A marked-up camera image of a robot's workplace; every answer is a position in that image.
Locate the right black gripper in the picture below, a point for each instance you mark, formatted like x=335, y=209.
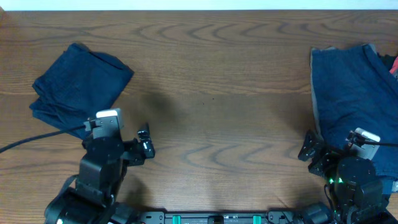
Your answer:
x=328, y=155

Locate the blue denim garment pile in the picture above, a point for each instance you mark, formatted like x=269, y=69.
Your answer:
x=352, y=88

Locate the dark navy shorts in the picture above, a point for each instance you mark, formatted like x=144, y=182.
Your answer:
x=77, y=85

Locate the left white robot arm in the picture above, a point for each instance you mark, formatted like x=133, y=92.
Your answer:
x=91, y=195

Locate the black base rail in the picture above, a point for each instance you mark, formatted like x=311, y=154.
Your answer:
x=261, y=217

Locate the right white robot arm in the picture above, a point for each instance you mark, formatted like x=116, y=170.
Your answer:
x=353, y=189

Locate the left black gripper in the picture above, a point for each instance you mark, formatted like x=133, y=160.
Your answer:
x=135, y=149

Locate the red garment in pile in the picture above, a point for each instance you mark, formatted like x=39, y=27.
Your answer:
x=394, y=67

